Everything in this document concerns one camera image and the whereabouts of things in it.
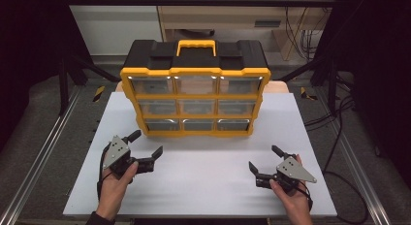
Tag yellow black tape marker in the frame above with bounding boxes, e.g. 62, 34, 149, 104
92, 85, 107, 103

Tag yellow black organizer cabinet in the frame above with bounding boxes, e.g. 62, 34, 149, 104
119, 39, 271, 138

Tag light wooden cabinet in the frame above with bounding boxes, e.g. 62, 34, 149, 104
154, 0, 333, 62

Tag black curtain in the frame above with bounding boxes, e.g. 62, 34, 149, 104
0, 0, 95, 153
315, 0, 411, 189

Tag bundle of hanging cables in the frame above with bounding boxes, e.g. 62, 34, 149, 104
284, 5, 326, 61

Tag hand-held gripper cable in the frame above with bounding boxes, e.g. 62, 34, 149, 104
96, 144, 112, 201
298, 179, 314, 211

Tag person's right hand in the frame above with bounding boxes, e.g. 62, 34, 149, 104
269, 154, 314, 223

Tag person's left hand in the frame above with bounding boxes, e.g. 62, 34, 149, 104
95, 160, 140, 221

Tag aluminium rail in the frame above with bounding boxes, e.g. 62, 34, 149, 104
0, 85, 83, 225
318, 88, 393, 225

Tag grid of clear drawers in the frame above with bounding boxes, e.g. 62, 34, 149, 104
129, 76, 264, 132

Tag black floor cables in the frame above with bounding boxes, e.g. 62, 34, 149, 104
303, 73, 370, 225

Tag right hand-held gripper cable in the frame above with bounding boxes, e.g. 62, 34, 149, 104
298, 179, 314, 211

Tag black metal stand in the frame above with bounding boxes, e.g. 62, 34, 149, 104
277, 56, 339, 116
57, 53, 122, 116

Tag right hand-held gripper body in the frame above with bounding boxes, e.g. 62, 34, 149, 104
255, 152, 318, 194

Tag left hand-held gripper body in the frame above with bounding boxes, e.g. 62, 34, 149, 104
102, 135, 156, 180

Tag light wooden board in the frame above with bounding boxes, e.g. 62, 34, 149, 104
115, 80, 290, 94

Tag black horizontal frame bar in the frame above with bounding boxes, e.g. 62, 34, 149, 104
62, 0, 337, 8

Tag clear plastic drawer bin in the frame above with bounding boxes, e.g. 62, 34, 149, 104
129, 77, 174, 96

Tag left hand-held gripper cable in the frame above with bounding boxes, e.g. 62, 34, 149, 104
96, 144, 112, 201

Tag white cabinet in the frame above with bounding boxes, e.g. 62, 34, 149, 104
63, 0, 163, 56

